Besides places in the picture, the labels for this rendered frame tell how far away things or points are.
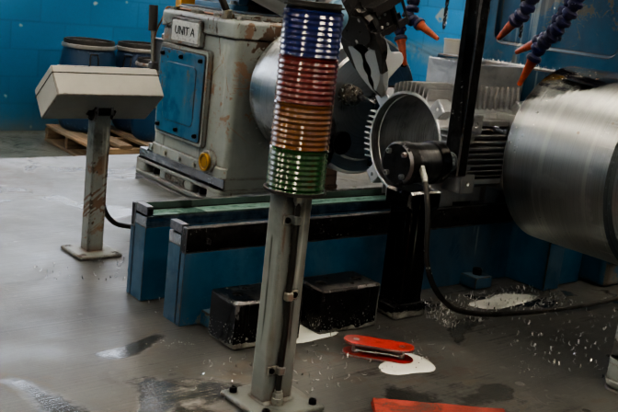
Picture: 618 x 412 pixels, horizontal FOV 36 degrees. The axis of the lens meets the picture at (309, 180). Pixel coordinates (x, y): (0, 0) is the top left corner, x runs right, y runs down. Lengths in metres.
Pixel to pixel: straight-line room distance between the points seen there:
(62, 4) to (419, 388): 6.35
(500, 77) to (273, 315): 0.69
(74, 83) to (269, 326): 0.56
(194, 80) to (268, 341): 0.96
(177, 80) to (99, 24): 5.52
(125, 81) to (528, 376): 0.71
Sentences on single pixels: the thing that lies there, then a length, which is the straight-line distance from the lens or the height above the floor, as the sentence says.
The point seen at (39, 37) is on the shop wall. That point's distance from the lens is 7.22.
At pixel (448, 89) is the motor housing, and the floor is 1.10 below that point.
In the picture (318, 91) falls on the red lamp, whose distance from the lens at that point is 0.91.
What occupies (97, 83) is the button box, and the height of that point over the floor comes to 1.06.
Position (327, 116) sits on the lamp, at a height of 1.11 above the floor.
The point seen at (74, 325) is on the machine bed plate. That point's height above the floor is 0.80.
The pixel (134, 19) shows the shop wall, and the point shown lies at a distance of 7.57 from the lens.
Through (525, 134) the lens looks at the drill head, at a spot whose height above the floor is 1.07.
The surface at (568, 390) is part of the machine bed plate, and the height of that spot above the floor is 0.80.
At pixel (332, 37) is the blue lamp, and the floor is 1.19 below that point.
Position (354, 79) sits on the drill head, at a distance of 1.65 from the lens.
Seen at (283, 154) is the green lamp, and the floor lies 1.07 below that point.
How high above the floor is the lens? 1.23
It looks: 11 degrees down
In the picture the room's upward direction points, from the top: 6 degrees clockwise
